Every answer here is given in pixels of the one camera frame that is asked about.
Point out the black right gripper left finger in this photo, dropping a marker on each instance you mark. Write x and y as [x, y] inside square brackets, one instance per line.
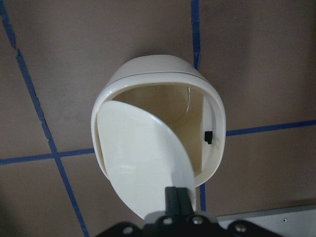
[171, 201]

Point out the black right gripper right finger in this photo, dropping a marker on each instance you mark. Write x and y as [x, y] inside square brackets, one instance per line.
[184, 202]

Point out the white trash can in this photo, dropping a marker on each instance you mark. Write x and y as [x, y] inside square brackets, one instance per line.
[157, 123]

